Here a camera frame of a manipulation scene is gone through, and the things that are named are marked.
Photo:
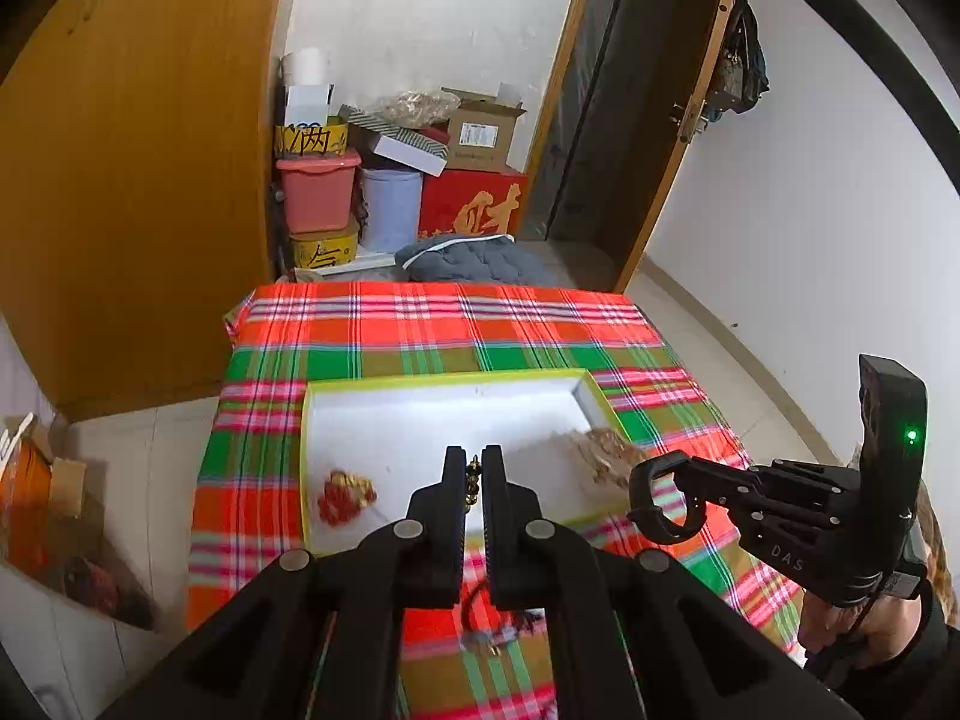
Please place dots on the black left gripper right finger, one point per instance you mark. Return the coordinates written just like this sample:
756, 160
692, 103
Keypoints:
633, 637

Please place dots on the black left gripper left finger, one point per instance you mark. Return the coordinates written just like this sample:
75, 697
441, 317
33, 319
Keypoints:
317, 637

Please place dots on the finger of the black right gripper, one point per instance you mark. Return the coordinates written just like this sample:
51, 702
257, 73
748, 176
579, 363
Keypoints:
795, 475
700, 483

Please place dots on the beige gold hair claw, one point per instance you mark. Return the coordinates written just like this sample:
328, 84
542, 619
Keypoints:
609, 457

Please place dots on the black hair tie pink charm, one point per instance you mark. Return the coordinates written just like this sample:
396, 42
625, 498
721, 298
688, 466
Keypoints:
487, 631

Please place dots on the person's right hand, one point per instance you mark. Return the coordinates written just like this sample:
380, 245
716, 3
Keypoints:
823, 625

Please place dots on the plaid red green tablecloth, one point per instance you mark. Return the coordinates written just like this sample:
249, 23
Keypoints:
283, 337

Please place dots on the white tray yellow rim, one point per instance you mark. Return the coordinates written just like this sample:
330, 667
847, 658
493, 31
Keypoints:
395, 431

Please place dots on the grey quilted cushion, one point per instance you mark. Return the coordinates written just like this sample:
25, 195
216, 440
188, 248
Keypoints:
456, 258

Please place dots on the orange cardboard box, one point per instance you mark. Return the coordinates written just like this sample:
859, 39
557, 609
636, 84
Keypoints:
37, 492

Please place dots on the red box gold character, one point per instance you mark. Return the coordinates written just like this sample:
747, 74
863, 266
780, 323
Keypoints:
474, 203

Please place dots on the yellow round tin lower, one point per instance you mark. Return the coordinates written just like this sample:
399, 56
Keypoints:
319, 249

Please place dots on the yellow round tin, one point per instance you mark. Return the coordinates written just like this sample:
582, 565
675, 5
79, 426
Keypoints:
309, 140
319, 249

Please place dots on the hanging dark clothes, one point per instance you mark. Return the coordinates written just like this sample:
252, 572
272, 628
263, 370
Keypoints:
740, 74

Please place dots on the brown cardboard box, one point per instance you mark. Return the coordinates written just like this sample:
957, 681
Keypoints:
480, 132

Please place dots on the light blue bucket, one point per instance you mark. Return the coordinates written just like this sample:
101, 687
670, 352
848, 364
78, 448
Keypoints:
391, 205

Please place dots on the striped white flat box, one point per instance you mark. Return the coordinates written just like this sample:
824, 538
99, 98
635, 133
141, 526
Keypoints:
394, 143

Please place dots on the pink plastic bin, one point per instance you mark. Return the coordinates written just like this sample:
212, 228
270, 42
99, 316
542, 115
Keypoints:
318, 191

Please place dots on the clear bag of snacks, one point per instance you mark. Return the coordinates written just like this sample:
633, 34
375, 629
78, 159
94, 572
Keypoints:
417, 109

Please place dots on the dark wooden door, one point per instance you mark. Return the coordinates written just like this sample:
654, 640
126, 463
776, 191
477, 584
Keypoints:
622, 104

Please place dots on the yellow round tin upper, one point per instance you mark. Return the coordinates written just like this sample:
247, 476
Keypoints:
309, 140

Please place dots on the white small open box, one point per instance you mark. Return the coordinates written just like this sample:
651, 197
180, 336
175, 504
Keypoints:
306, 104

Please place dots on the wooden wardrobe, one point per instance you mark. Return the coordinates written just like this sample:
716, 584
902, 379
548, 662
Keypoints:
136, 139

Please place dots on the white paper roll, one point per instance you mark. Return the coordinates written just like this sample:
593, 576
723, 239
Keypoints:
305, 67

